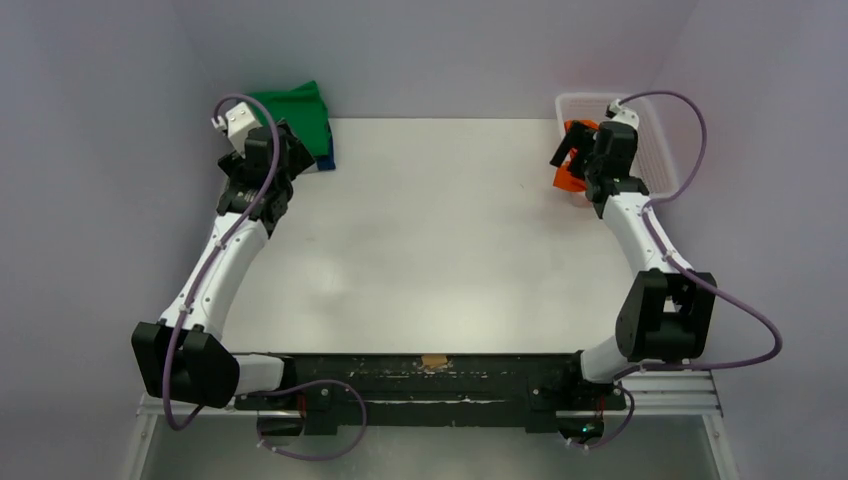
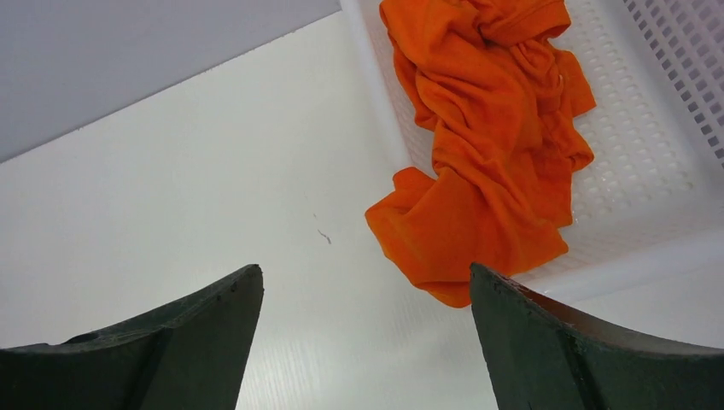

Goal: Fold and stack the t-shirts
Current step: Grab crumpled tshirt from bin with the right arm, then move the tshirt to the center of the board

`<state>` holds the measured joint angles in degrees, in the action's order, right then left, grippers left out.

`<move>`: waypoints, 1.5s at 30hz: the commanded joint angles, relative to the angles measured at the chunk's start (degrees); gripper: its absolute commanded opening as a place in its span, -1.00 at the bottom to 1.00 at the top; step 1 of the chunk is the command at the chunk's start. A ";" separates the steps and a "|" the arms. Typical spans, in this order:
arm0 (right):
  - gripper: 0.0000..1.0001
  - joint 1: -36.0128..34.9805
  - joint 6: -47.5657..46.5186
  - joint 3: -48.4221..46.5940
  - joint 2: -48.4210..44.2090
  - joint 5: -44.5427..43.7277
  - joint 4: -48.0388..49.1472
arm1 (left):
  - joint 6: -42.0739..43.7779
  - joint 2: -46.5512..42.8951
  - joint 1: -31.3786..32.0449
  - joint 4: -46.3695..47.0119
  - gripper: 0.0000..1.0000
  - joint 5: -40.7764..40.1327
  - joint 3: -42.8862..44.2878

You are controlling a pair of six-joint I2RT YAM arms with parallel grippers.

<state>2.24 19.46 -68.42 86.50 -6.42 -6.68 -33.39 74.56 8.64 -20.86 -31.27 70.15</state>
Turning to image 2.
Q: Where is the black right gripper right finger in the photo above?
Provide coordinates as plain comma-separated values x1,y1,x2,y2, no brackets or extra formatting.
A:
470,264,723,409

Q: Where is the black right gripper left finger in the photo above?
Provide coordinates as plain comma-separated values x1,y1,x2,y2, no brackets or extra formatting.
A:
1,265,264,409

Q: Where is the orange t-shirt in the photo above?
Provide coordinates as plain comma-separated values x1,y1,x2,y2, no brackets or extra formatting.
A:
365,1,596,308

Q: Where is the white plastic basket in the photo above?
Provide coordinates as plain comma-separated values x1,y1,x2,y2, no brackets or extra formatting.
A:
339,0,724,305

